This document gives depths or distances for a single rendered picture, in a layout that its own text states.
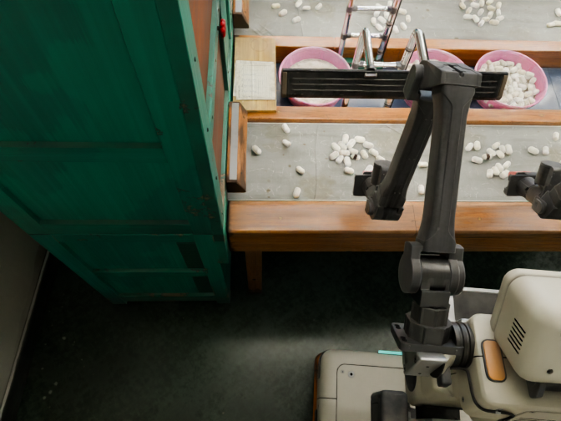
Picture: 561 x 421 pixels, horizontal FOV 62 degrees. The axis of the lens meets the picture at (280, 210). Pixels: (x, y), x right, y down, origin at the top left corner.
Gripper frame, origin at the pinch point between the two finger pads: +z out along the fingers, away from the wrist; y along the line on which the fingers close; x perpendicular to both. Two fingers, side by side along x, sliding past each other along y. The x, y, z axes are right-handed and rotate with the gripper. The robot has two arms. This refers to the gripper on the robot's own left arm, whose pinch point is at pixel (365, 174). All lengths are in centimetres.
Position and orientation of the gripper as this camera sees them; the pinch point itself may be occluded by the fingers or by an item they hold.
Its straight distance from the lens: 144.1
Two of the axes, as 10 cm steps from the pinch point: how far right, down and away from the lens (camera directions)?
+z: -0.4, -4.3, 9.0
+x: -0.3, 9.0, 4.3
